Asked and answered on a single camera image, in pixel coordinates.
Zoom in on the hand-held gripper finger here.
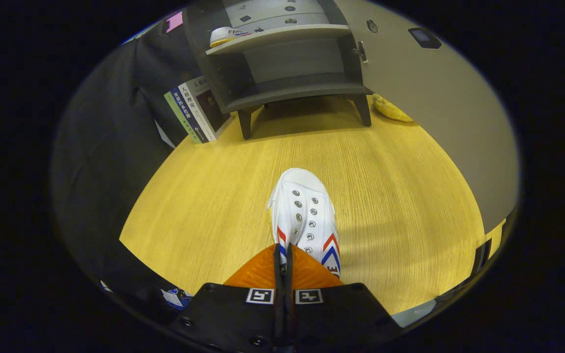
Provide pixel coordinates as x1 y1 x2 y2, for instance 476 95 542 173
285 244 403 353
167 244 283 353

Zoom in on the white striped canvas shoe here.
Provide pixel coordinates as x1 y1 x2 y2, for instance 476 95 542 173
209 27 253 48
267 168 341 277

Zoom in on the beige shoe cabinet door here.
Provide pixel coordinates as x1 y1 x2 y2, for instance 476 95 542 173
334 0 519 235

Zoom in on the blue white packet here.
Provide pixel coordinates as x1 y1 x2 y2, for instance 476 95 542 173
161 288 192 310

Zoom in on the yellow plush toy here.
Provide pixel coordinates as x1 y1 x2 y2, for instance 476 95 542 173
372 93 414 123

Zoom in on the black backdrop cloth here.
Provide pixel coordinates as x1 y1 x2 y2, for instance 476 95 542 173
50 12 205 324

